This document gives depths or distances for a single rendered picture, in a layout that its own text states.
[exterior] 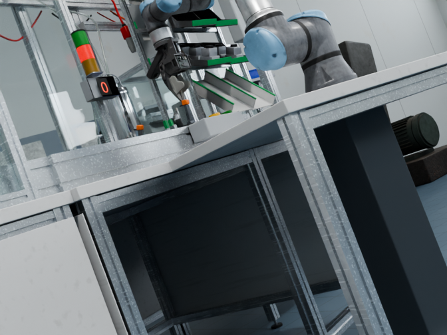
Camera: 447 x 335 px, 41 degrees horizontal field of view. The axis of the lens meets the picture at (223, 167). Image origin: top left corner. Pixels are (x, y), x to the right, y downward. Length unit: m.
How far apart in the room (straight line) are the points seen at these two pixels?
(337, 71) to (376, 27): 7.56
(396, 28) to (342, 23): 1.09
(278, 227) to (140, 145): 0.54
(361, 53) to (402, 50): 1.42
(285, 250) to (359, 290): 0.74
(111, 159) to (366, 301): 0.74
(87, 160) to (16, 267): 0.38
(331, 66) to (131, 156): 0.59
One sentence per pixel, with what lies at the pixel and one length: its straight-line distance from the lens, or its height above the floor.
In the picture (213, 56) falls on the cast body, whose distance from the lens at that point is 2.31.
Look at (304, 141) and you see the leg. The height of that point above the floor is 0.77.
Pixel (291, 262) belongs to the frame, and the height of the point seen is 0.44.
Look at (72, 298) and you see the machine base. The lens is 1.34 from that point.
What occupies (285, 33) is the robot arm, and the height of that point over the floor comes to 1.06.
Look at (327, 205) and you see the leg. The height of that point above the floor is 0.63.
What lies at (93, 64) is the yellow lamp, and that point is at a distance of 2.09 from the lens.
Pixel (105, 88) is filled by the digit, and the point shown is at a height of 1.20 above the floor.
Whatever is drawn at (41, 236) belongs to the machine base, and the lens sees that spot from 1.33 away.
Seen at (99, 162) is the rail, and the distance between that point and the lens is 1.56.
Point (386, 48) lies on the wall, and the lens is 9.20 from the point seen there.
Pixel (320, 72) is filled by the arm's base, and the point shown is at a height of 0.94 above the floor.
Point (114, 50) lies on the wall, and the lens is 6.63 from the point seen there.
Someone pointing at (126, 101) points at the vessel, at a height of 1.33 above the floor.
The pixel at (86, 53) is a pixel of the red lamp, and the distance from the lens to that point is 2.10.
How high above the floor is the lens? 0.73
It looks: 2 degrees up
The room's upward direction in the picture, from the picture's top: 21 degrees counter-clockwise
